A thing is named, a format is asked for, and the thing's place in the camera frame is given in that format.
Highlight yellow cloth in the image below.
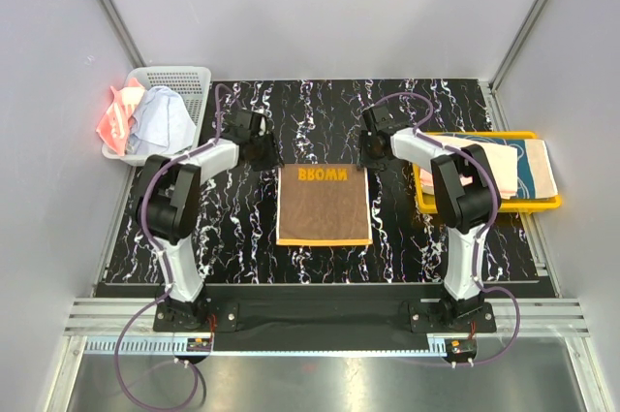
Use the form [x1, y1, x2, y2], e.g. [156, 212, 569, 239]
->
[276, 164, 373, 247]

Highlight peach towel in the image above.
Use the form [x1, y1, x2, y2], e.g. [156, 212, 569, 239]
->
[430, 135, 518, 199]

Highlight teal beige Doraemon towel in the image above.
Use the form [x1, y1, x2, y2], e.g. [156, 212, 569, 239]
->
[443, 133, 558, 200]

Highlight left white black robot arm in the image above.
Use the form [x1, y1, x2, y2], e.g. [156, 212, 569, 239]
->
[135, 110, 283, 331]

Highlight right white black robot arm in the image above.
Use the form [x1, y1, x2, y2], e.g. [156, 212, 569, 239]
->
[357, 107, 501, 332]

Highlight yellow plastic tray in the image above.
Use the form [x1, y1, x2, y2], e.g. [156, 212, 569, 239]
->
[439, 131, 562, 213]

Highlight white plastic basket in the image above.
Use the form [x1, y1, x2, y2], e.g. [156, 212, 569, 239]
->
[102, 66, 211, 167]

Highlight light blue cloth in basket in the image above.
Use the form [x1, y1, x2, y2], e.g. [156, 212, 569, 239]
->
[126, 86, 197, 156]

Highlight pink striped cloth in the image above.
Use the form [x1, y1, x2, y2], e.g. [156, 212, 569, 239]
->
[96, 78, 146, 156]

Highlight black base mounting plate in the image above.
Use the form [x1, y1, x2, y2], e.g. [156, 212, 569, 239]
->
[153, 283, 497, 357]

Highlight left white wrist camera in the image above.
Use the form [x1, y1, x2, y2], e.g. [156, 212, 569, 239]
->
[258, 113, 268, 136]

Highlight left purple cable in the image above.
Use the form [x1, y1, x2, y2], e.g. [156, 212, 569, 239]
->
[113, 83, 243, 408]

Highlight aluminium front rail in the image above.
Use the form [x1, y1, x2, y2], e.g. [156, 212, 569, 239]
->
[64, 299, 589, 357]

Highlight left aluminium frame post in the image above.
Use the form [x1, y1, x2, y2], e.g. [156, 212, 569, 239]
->
[97, 0, 145, 68]

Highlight aluminium frame post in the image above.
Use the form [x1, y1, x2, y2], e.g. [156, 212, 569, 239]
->
[488, 0, 582, 91]
[97, 0, 145, 68]

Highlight right aluminium frame post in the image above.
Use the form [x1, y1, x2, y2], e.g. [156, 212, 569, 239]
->
[488, 0, 582, 91]

